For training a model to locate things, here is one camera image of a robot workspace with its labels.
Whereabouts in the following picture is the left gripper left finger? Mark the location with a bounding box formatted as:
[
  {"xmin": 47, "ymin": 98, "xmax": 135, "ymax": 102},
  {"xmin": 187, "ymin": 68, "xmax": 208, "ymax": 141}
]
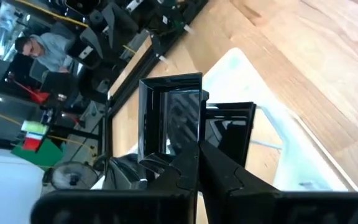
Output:
[{"xmin": 154, "ymin": 141, "xmax": 201, "ymax": 224}]

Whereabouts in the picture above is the round grey fan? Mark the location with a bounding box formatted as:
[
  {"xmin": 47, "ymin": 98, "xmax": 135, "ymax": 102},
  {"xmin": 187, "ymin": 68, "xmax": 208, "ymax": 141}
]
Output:
[{"xmin": 48, "ymin": 161, "xmax": 101, "ymax": 191}]

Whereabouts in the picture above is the person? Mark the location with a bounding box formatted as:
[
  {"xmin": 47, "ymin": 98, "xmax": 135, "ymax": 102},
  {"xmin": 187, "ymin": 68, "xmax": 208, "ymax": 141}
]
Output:
[{"xmin": 14, "ymin": 32, "xmax": 74, "ymax": 74}]

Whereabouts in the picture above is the black wavy square plate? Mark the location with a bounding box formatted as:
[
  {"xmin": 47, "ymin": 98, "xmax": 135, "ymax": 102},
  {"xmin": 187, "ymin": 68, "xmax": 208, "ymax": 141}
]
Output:
[{"xmin": 103, "ymin": 153, "xmax": 155, "ymax": 191}]

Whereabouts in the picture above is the white lattice rack shelf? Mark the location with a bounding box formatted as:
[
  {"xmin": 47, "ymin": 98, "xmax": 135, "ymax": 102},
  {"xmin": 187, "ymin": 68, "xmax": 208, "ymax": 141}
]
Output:
[{"xmin": 197, "ymin": 46, "xmax": 358, "ymax": 192}]

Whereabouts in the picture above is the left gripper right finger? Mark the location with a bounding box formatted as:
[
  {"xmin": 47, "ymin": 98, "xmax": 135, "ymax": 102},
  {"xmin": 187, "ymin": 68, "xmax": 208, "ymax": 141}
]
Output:
[{"xmin": 199, "ymin": 141, "xmax": 279, "ymax": 224}]

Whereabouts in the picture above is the small black square plate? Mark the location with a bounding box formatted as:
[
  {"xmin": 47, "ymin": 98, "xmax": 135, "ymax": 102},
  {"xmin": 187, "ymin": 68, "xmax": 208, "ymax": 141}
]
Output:
[
  {"xmin": 137, "ymin": 73, "xmax": 204, "ymax": 166},
  {"xmin": 204, "ymin": 101, "xmax": 257, "ymax": 167}
]

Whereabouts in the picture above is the yellow extension cable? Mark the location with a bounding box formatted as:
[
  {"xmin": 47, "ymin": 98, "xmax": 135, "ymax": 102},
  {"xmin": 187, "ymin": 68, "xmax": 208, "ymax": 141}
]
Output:
[{"xmin": 14, "ymin": 0, "xmax": 90, "ymax": 29}]

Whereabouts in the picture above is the red box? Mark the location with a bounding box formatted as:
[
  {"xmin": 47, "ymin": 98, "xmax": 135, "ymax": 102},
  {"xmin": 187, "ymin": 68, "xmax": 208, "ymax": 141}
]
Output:
[{"xmin": 22, "ymin": 136, "xmax": 42, "ymax": 152}]

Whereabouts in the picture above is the green panel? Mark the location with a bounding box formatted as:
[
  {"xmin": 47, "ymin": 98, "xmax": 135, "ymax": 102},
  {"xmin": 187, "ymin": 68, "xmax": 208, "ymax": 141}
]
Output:
[{"xmin": 10, "ymin": 139, "xmax": 65, "ymax": 169}]

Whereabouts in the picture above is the red tool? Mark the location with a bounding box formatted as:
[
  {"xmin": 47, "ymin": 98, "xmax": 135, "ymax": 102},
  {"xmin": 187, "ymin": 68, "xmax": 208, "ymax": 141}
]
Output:
[{"xmin": 9, "ymin": 72, "xmax": 52, "ymax": 105}]

